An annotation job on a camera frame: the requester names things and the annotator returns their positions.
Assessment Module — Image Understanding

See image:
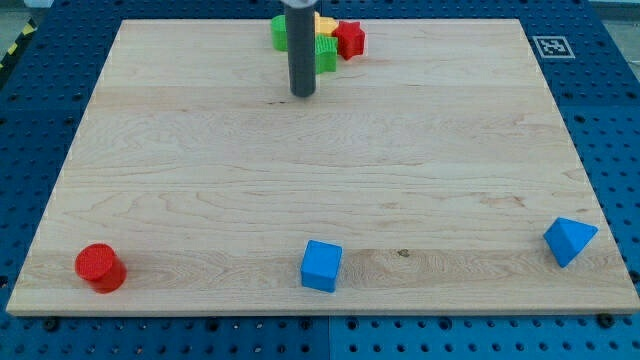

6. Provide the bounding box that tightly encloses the blue cube block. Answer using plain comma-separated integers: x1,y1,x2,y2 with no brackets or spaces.
300,240,343,293

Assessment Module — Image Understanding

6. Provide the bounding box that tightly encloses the light wooden board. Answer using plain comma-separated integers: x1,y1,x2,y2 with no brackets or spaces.
7,19,639,317

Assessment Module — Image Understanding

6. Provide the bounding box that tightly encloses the green star block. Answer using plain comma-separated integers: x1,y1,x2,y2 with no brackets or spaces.
315,34,338,74

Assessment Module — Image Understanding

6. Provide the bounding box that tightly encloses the red star block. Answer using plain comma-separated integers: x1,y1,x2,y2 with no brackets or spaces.
332,20,366,61

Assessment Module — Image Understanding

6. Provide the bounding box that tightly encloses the green round block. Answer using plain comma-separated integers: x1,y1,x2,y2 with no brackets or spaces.
270,14,288,52

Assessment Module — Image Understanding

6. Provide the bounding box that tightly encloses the yellow block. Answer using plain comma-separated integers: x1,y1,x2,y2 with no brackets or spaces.
314,12,339,37

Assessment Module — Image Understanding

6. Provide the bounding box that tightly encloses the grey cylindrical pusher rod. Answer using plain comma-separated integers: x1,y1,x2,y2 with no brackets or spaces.
284,5,316,98

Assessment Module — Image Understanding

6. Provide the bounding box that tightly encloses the red cylinder block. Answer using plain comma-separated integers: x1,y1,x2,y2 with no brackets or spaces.
74,243,127,294

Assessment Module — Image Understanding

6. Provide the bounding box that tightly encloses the blue triangular prism block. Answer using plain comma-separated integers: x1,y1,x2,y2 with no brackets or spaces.
543,217,598,268

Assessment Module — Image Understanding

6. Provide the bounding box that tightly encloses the white fiducial marker tag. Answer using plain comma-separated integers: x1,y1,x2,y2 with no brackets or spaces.
532,35,575,59

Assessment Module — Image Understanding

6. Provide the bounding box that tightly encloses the silver rod mount collar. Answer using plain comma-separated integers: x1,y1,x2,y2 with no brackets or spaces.
280,0,318,9

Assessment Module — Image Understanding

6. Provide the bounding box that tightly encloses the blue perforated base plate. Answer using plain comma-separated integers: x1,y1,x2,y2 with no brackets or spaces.
1,1,639,359

